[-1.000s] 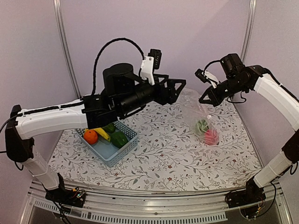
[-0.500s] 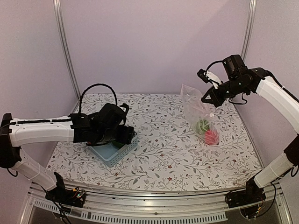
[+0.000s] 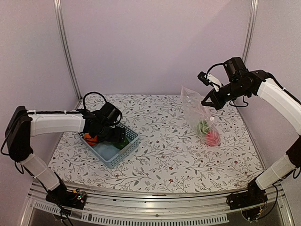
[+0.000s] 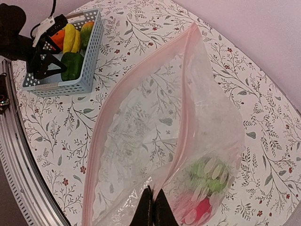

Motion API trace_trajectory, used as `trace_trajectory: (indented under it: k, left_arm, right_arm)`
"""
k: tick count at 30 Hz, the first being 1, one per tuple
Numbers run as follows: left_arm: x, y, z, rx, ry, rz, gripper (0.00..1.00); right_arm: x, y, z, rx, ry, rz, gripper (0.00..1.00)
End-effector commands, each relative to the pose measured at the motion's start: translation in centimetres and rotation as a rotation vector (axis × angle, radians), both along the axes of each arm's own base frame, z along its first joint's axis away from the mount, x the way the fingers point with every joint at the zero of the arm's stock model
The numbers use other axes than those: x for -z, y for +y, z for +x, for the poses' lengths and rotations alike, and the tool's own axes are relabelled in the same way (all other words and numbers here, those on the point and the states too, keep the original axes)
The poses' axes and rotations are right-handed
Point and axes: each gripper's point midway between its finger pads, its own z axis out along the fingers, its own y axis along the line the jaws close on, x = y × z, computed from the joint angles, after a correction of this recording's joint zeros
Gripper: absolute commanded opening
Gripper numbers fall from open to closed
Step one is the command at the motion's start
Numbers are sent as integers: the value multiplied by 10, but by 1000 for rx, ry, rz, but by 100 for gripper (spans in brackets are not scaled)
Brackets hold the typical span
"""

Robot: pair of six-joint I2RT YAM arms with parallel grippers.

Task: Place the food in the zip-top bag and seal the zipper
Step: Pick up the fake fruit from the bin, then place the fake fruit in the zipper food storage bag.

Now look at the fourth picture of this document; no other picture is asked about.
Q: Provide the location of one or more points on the front aluminium rail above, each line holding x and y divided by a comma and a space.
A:
27, 185

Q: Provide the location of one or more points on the green toy bell pepper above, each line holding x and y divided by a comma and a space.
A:
73, 62

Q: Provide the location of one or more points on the green toy watermelon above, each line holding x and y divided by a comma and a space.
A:
208, 172

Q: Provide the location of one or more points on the floral table cloth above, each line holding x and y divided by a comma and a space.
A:
267, 187

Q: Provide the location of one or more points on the yellow toy banana bunch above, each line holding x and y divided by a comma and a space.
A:
71, 42

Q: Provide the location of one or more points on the red toy apple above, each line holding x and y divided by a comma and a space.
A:
202, 211

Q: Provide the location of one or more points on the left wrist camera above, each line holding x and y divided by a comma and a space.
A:
47, 28

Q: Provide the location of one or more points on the orange toy fruit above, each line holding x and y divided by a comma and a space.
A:
58, 39

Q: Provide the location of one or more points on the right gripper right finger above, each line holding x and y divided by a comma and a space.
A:
163, 215

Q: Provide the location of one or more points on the clear zip top bag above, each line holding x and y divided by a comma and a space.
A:
162, 116

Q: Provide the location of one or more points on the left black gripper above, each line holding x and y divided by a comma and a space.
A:
40, 61

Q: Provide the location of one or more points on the light blue plastic basket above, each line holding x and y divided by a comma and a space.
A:
78, 78

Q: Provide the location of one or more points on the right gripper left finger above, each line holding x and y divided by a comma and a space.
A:
143, 214

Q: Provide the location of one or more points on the green orange toy mango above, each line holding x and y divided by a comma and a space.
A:
85, 33

